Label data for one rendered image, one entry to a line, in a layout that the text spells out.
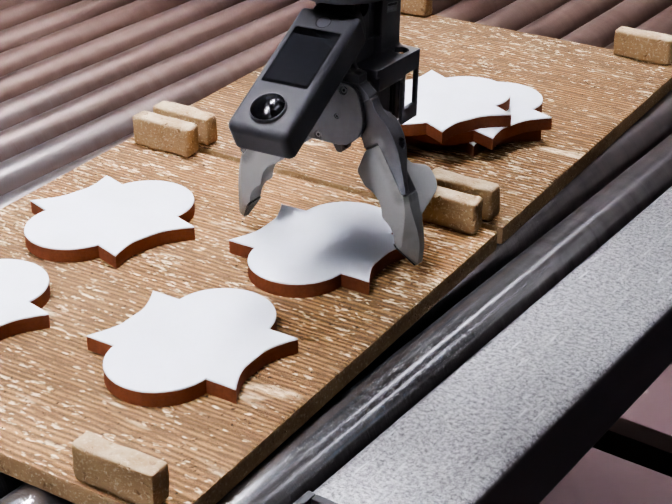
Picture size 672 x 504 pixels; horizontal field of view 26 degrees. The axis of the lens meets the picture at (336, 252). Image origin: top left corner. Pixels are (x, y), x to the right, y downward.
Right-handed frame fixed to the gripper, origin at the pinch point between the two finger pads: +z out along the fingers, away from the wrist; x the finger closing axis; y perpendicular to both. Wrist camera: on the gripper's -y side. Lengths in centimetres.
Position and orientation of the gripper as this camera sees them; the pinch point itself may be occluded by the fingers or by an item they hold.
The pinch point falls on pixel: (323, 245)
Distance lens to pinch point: 106.8
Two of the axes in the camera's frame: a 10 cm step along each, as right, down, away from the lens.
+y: 5.2, -3.7, 7.7
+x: -8.5, -2.5, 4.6
